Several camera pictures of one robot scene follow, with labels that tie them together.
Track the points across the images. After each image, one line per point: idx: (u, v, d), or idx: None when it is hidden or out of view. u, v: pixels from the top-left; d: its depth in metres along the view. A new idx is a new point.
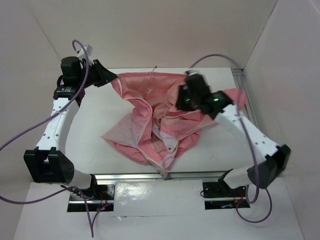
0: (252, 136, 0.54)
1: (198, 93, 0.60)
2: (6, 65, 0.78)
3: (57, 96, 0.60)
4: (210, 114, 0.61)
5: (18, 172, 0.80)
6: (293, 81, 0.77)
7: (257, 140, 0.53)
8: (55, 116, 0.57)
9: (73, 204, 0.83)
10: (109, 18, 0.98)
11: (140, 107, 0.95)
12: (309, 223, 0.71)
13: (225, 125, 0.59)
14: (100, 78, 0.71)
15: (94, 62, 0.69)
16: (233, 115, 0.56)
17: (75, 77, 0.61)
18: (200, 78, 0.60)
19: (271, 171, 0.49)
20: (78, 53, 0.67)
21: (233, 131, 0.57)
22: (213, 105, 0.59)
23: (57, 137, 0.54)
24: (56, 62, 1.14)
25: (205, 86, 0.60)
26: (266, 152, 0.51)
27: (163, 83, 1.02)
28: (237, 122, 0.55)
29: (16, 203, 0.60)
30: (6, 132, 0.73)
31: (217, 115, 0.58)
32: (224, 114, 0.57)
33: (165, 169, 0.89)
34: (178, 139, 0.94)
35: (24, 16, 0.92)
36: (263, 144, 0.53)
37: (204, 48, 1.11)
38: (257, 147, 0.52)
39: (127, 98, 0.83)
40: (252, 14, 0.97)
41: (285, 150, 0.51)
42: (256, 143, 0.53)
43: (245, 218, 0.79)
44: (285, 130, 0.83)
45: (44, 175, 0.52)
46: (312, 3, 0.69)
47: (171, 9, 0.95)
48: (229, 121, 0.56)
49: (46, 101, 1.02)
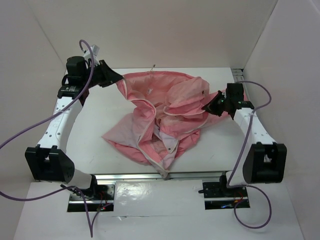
0: (254, 129, 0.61)
1: (231, 96, 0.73)
2: (6, 65, 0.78)
3: (61, 94, 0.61)
4: (232, 113, 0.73)
5: (18, 171, 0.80)
6: (293, 81, 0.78)
7: (258, 132, 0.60)
8: (58, 115, 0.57)
9: (73, 204, 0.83)
10: (110, 18, 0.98)
11: (142, 108, 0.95)
12: (309, 223, 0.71)
13: (238, 121, 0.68)
14: (105, 78, 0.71)
15: (100, 63, 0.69)
16: (247, 112, 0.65)
17: (80, 77, 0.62)
18: (240, 85, 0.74)
19: (258, 157, 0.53)
20: (84, 53, 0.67)
21: (242, 126, 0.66)
22: (234, 103, 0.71)
23: (59, 135, 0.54)
24: (56, 61, 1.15)
25: (239, 93, 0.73)
26: (259, 141, 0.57)
27: (162, 82, 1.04)
28: (247, 117, 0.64)
29: (16, 200, 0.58)
30: (6, 130, 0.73)
31: (236, 111, 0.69)
32: (241, 111, 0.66)
33: (165, 169, 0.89)
34: (178, 139, 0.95)
35: (25, 17, 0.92)
36: (262, 136, 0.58)
37: (204, 48, 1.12)
38: (255, 137, 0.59)
39: (132, 100, 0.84)
40: (253, 15, 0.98)
41: (281, 146, 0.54)
42: (255, 133, 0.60)
43: (246, 224, 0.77)
44: (285, 130, 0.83)
45: (44, 173, 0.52)
46: (313, 3, 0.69)
47: (172, 10, 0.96)
48: (241, 115, 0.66)
49: (46, 100, 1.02)
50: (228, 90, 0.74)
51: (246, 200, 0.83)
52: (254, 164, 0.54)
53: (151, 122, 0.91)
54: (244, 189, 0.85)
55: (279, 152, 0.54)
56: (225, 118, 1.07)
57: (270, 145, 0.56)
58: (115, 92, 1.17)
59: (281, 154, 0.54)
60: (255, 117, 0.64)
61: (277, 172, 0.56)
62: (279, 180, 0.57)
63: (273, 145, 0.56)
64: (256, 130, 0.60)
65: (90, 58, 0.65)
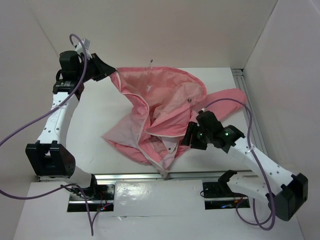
0: (265, 167, 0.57)
1: (210, 128, 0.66)
2: (6, 64, 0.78)
3: (57, 90, 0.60)
4: (224, 147, 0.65)
5: (18, 170, 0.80)
6: (293, 81, 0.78)
7: (273, 169, 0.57)
8: (55, 110, 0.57)
9: (73, 204, 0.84)
10: (110, 18, 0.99)
11: (138, 106, 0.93)
12: (310, 223, 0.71)
13: (238, 157, 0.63)
14: (99, 71, 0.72)
15: (92, 56, 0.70)
16: (245, 146, 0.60)
17: (74, 71, 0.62)
18: (212, 114, 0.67)
19: (290, 202, 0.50)
20: (76, 48, 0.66)
21: (247, 162, 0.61)
22: (223, 138, 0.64)
23: (58, 130, 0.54)
24: (56, 61, 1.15)
25: (216, 121, 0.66)
26: (282, 181, 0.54)
27: (163, 79, 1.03)
28: (251, 154, 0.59)
29: (18, 198, 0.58)
30: (6, 129, 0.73)
31: (230, 149, 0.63)
32: (236, 147, 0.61)
33: (165, 169, 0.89)
34: (178, 140, 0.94)
35: (25, 17, 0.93)
36: (278, 173, 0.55)
37: (204, 48, 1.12)
38: (273, 177, 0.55)
39: (126, 93, 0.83)
40: (252, 15, 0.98)
41: (302, 180, 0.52)
42: (270, 173, 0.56)
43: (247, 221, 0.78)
44: (285, 130, 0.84)
45: (46, 168, 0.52)
46: (312, 3, 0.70)
47: (172, 10, 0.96)
48: (241, 152, 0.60)
49: (46, 100, 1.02)
50: (203, 124, 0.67)
51: (246, 200, 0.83)
52: (288, 208, 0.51)
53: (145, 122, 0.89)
54: None
55: (303, 186, 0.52)
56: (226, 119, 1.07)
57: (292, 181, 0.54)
58: (115, 92, 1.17)
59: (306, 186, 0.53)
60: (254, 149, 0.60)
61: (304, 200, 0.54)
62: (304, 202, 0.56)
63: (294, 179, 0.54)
64: (269, 167, 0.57)
65: (82, 51, 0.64)
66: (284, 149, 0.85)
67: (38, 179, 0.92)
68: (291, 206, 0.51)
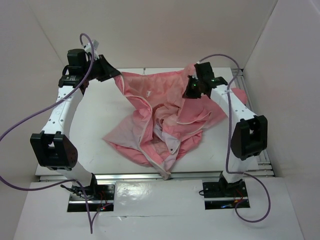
0: (234, 105, 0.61)
1: (203, 76, 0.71)
2: (6, 63, 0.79)
3: (62, 84, 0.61)
4: (208, 92, 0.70)
5: (17, 168, 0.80)
6: (292, 80, 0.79)
7: (238, 108, 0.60)
8: (60, 103, 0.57)
9: (73, 204, 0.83)
10: (111, 18, 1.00)
11: (140, 108, 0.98)
12: (309, 223, 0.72)
13: (216, 100, 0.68)
14: (104, 72, 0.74)
15: (99, 57, 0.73)
16: (223, 90, 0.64)
17: (80, 67, 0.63)
18: (207, 64, 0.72)
19: (243, 131, 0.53)
20: (85, 48, 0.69)
21: (223, 105, 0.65)
22: (208, 83, 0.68)
23: (62, 122, 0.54)
24: (56, 60, 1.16)
25: (209, 71, 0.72)
26: (242, 117, 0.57)
27: (159, 85, 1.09)
28: (225, 96, 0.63)
29: (21, 190, 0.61)
30: (4, 126, 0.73)
31: (211, 90, 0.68)
32: (216, 90, 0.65)
33: (166, 171, 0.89)
34: (180, 141, 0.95)
35: (26, 17, 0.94)
36: (242, 112, 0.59)
37: (204, 47, 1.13)
38: (236, 114, 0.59)
39: (128, 96, 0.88)
40: (251, 15, 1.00)
41: (261, 119, 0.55)
42: (236, 110, 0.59)
43: (242, 218, 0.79)
44: (285, 129, 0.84)
45: (50, 159, 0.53)
46: (313, 3, 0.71)
47: (173, 10, 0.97)
48: (218, 93, 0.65)
49: (45, 99, 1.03)
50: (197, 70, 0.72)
51: (246, 200, 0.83)
52: (241, 137, 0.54)
53: (147, 123, 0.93)
54: (244, 189, 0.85)
55: (261, 125, 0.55)
56: (226, 118, 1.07)
57: (252, 119, 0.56)
58: (116, 92, 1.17)
59: (262, 126, 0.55)
60: (232, 94, 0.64)
61: (262, 141, 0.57)
62: (264, 147, 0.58)
63: (254, 119, 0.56)
64: (237, 107, 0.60)
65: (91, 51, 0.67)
66: (284, 148, 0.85)
67: (38, 179, 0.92)
68: (245, 137, 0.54)
